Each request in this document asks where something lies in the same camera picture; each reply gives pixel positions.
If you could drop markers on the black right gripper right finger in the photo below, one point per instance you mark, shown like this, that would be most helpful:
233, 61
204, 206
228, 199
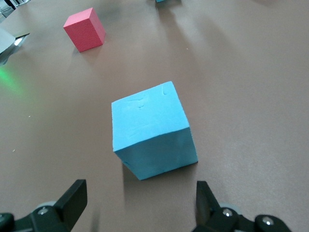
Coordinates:
205, 203

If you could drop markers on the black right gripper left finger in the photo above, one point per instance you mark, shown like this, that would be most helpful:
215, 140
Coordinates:
72, 200

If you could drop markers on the light blue foam block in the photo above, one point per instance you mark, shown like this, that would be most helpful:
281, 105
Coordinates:
149, 130
160, 1

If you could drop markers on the brown table cover sheet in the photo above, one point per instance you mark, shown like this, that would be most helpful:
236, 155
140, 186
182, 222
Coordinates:
241, 96

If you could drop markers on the red foam block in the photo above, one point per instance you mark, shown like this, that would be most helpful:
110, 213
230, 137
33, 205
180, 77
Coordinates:
83, 31

